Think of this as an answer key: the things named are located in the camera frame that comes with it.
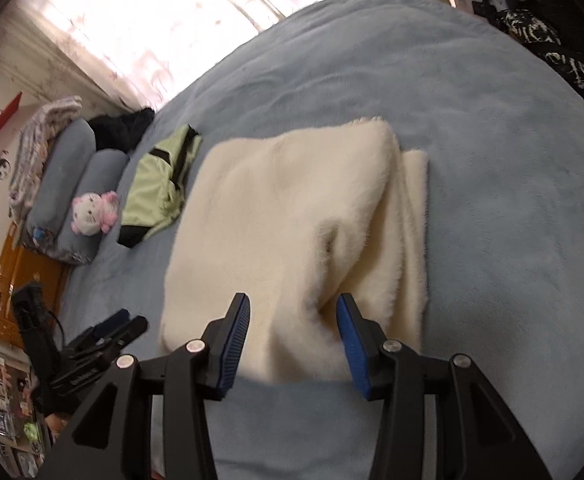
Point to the blue plush bed blanket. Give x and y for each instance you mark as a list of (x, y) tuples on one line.
[(472, 160)]

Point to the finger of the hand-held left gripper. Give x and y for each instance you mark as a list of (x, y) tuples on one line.
[(129, 330), (111, 321)]

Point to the folded floral blanket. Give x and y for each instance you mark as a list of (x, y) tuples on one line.
[(41, 135)]

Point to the scattered small picture cards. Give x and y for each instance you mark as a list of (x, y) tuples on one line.
[(1, 410)]

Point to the black white patterned cloth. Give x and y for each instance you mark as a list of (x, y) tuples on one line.
[(547, 40)]

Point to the white floral curtain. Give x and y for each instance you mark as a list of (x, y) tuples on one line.
[(146, 10)]

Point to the white pink cat plush toy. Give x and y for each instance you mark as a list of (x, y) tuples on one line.
[(91, 212)]

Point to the green striped garment black trim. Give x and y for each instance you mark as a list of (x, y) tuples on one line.
[(151, 185)]

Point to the blue printed pillow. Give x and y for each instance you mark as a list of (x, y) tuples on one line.
[(96, 185), (64, 170)]

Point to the wooden headboard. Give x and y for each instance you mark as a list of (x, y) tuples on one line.
[(26, 280)]

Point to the cream fuzzy cardigan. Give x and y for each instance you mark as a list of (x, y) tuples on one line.
[(282, 220)]

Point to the panda wall sticker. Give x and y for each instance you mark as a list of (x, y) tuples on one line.
[(1, 167)]

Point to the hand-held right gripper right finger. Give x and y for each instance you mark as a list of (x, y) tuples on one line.
[(354, 350)]

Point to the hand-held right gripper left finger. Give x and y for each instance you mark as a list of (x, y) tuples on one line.
[(231, 350)]

